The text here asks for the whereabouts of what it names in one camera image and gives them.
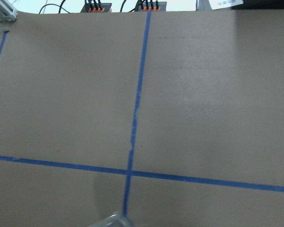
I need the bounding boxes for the glass sauce dispenser bottle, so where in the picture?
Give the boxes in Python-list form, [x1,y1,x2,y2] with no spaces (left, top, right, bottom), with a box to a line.
[89,213,133,227]

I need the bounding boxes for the brown paper table cover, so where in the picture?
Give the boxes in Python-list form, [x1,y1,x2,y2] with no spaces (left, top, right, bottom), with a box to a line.
[0,10,284,227]

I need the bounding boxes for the orange black connector box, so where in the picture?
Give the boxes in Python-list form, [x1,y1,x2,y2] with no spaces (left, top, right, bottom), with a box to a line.
[80,0,112,13]

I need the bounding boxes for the black box with label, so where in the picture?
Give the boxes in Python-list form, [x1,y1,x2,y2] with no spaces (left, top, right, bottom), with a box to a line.
[196,0,284,11]

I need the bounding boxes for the aluminium frame post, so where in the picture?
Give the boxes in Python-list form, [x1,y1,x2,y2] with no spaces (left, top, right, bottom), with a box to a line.
[0,0,18,22]

